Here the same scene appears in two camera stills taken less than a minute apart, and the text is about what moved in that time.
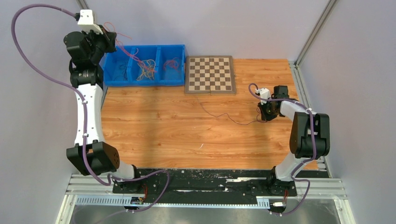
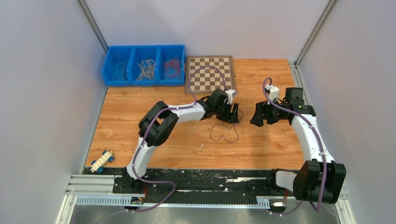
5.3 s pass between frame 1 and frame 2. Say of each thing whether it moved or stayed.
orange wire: moved
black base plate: stayed
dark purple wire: stayed
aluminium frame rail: stayed
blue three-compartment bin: stayed
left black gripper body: moved
